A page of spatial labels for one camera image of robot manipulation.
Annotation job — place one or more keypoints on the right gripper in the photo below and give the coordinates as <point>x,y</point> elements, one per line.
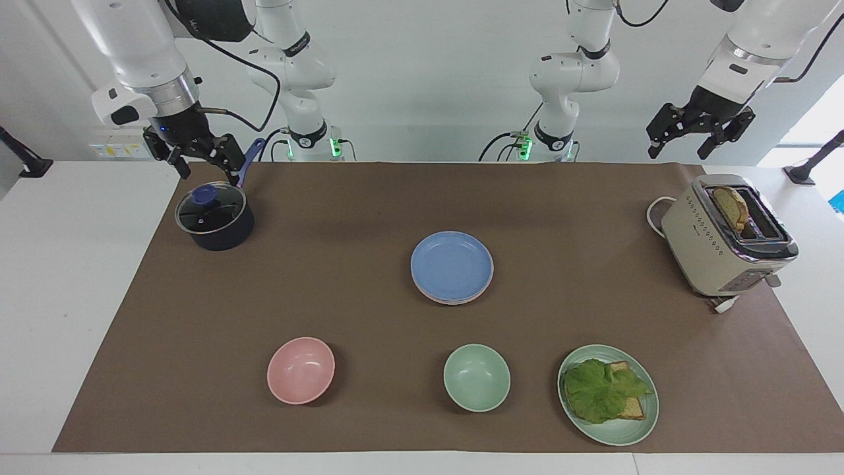
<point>183,129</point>

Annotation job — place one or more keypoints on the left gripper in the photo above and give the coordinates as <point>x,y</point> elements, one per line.
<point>719,104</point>

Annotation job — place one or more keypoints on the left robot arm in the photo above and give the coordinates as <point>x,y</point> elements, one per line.
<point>572,72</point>

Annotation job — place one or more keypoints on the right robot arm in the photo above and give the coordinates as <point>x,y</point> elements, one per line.
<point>142,46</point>

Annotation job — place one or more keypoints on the glass lid with blue knob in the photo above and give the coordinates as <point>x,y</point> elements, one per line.
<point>210,208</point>

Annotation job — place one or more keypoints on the dark blue pot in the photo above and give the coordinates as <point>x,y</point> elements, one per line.
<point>227,234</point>

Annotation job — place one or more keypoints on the toast slice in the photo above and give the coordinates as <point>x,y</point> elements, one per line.
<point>732,206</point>
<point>634,409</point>

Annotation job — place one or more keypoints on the black stand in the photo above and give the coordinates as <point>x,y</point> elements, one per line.
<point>808,170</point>
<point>26,161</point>

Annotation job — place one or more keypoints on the beige toaster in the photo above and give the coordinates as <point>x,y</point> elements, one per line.
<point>705,251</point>

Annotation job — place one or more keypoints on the pink bowl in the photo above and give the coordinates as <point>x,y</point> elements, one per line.
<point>300,369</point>

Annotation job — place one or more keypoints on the blue plate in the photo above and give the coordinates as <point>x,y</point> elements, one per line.
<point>452,264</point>

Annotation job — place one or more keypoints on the green lettuce leaf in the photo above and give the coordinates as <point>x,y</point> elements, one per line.
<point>597,392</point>

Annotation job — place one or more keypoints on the green plate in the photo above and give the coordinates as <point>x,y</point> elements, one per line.
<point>616,432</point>

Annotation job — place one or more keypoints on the green bowl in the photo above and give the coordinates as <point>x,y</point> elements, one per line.
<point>476,377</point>

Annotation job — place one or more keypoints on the white wall socket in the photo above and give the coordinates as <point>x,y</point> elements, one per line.
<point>115,148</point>

